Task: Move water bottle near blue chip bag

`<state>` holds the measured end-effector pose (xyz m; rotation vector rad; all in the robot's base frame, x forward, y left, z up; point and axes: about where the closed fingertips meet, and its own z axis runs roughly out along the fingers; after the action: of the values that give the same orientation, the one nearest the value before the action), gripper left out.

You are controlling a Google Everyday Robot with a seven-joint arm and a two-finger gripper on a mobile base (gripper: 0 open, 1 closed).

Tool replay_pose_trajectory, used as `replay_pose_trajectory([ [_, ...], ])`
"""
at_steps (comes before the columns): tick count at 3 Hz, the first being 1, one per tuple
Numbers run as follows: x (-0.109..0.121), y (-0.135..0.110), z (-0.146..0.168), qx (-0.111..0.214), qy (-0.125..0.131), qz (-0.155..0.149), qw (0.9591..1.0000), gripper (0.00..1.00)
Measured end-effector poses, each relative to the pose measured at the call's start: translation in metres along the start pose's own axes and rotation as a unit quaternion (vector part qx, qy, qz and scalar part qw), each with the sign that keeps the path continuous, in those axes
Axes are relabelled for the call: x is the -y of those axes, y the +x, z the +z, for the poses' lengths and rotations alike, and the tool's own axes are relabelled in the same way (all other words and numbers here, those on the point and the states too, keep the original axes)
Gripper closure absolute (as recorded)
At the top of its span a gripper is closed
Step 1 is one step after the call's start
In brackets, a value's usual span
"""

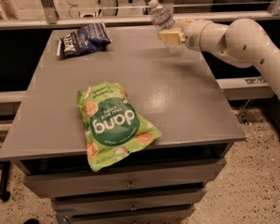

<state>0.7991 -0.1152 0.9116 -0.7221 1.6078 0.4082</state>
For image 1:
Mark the top grey drawer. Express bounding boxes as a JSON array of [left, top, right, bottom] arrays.
[[23, 158, 226, 198]]

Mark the grey drawer cabinet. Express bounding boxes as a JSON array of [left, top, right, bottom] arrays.
[[0, 26, 245, 224]]

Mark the green dang chip bag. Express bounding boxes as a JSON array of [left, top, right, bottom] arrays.
[[77, 82, 161, 172]]

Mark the clear plastic water bottle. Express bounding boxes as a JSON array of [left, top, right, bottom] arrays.
[[148, 0, 181, 53]]

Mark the blue chip bag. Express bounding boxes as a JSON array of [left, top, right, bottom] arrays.
[[57, 23, 111, 59]]

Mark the middle grey drawer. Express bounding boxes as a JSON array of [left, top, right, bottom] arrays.
[[52, 189, 206, 217]]

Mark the metal railing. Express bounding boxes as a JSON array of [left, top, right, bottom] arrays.
[[0, 0, 280, 30]]

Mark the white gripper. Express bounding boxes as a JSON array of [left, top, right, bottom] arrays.
[[158, 20, 212, 51]]

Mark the grey drawer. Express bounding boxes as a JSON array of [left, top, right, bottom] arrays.
[[52, 189, 206, 217], [23, 158, 226, 198], [70, 205, 193, 224]]

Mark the black stand leg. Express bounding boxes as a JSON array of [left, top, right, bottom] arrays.
[[0, 161, 10, 202]]

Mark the bottom grey drawer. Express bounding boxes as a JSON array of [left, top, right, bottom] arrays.
[[70, 205, 193, 224]]

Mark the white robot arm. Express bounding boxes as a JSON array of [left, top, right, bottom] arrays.
[[158, 19, 280, 100]]

